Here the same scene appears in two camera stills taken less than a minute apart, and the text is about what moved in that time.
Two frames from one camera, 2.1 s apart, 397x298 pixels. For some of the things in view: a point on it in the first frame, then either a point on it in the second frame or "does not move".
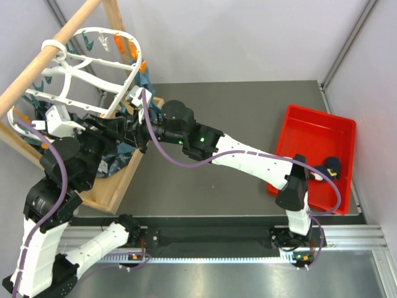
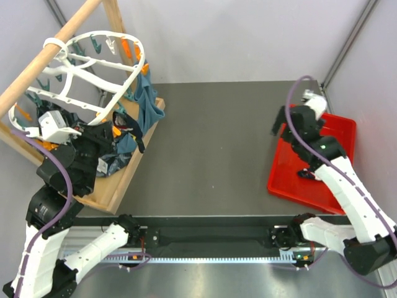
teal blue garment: (141, 82) does not move
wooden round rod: (63, 33) does not move
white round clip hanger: (97, 66) does not move
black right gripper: (139, 128) → (281, 119)
